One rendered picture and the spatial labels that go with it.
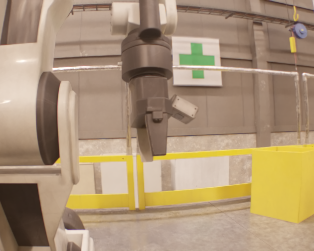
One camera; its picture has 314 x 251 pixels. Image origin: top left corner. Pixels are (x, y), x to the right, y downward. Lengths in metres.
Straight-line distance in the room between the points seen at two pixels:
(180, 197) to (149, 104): 1.71
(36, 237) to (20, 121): 0.25
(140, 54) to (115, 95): 6.22
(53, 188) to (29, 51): 0.20
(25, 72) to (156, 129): 0.21
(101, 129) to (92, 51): 1.84
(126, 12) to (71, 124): 0.23
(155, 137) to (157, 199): 1.66
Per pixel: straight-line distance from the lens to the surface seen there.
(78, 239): 0.72
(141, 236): 1.58
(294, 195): 1.72
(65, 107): 0.39
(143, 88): 0.45
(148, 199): 2.06
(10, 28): 0.53
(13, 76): 0.42
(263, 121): 7.38
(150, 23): 0.47
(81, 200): 2.05
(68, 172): 0.41
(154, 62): 0.47
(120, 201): 2.05
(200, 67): 2.13
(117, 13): 0.52
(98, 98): 6.68
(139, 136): 0.52
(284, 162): 1.72
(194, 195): 2.13
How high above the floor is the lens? 0.60
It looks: 2 degrees down
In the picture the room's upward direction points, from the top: 2 degrees counter-clockwise
